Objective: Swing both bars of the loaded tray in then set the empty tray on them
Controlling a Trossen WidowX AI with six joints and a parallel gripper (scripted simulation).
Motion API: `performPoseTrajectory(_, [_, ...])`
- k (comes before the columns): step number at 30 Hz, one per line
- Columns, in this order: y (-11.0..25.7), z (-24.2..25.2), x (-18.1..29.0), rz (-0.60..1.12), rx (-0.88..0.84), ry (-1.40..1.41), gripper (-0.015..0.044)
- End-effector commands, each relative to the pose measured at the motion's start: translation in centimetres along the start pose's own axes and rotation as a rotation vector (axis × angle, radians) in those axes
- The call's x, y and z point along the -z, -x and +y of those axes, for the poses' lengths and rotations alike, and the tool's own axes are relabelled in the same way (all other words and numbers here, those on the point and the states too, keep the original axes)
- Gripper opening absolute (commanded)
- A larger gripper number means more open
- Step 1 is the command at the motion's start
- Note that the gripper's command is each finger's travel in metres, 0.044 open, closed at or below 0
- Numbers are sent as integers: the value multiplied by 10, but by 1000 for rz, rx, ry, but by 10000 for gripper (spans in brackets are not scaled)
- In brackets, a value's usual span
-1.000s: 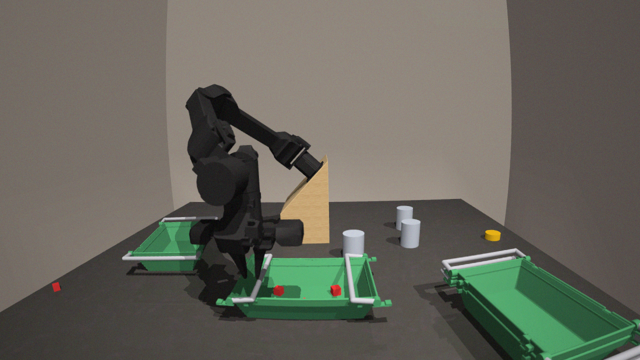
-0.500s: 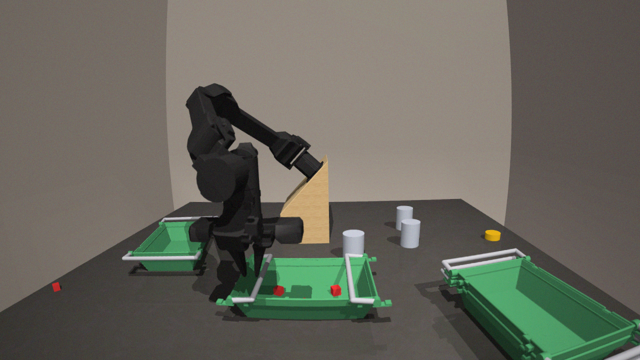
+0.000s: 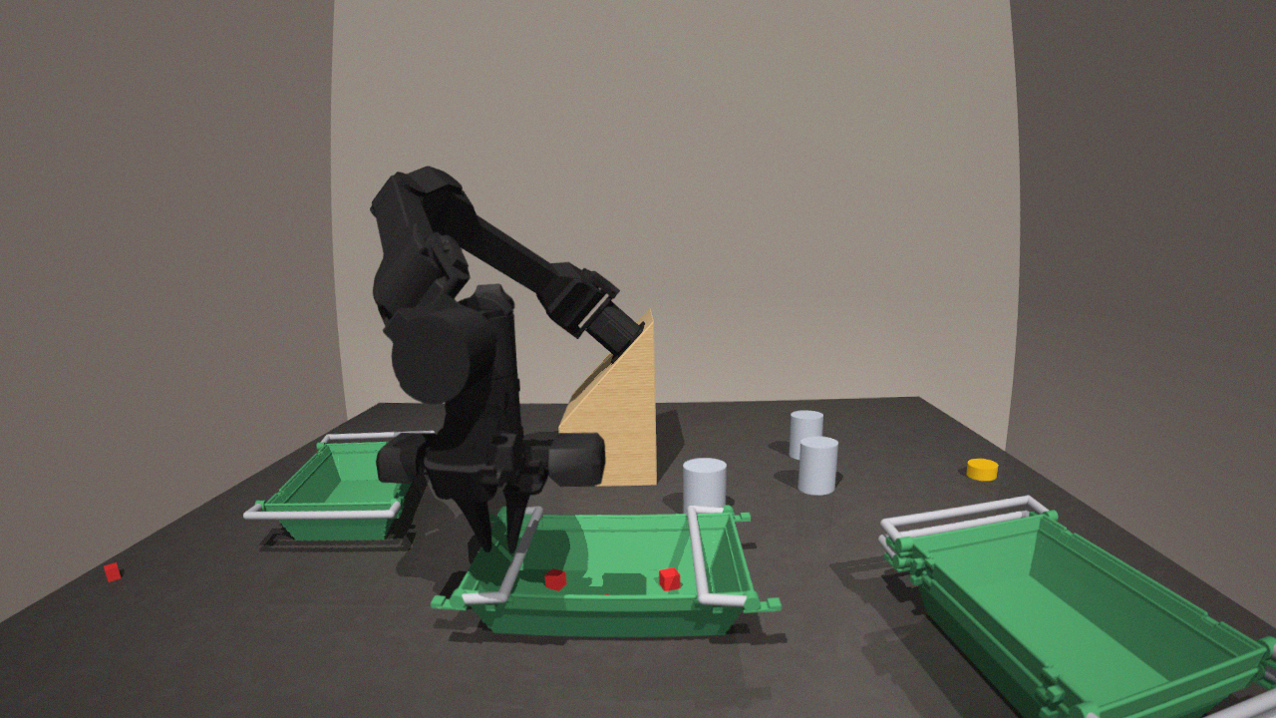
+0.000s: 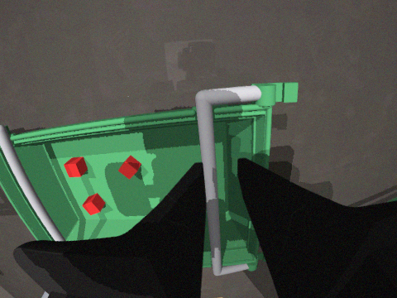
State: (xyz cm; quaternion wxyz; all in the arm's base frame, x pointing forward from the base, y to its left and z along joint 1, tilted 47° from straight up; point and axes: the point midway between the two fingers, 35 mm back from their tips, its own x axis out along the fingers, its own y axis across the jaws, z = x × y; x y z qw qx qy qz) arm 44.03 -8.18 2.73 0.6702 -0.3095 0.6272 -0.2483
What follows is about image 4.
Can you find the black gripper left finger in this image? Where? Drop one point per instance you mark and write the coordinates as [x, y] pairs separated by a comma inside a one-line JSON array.
[[160, 257]]

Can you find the small red block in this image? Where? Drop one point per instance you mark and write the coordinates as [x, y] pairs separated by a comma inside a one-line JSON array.
[[93, 204], [129, 167], [76, 166]]

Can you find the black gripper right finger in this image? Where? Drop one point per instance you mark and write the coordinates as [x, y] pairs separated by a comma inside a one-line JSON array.
[[312, 245]]

